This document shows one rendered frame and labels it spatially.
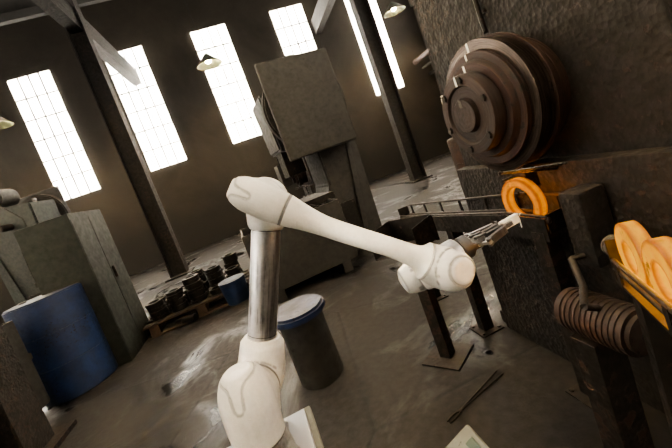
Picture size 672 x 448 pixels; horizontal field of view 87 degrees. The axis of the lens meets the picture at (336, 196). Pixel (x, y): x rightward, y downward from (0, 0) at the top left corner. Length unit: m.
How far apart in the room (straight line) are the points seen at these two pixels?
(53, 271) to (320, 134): 2.79
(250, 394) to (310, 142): 2.94
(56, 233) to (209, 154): 7.59
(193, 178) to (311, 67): 7.82
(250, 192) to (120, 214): 10.76
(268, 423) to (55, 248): 3.21
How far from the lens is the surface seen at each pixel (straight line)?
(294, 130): 3.73
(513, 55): 1.25
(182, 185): 11.30
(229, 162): 11.16
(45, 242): 4.12
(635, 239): 0.96
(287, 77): 3.87
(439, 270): 0.93
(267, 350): 1.30
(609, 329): 1.17
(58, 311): 3.89
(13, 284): 8.74
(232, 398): 1.17
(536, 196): 1.38
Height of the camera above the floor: 1.13
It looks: 6 degrees down
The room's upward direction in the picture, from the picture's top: 20 degrees counter-clockwise
